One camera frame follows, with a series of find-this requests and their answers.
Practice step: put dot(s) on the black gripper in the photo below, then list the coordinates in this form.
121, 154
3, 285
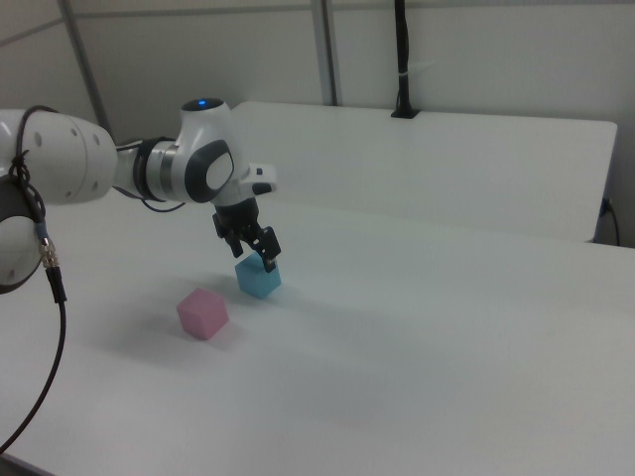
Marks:
238, 218

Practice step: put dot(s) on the blue cube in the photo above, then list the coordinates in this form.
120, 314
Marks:
255, 283

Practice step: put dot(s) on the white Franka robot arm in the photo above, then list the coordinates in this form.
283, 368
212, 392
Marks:
74, 158

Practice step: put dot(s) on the pink cube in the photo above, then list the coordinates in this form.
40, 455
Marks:
201, 317

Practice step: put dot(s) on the white raised table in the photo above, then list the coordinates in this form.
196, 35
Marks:
446, 163

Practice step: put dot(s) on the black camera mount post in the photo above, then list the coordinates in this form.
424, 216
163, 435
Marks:
402, 49

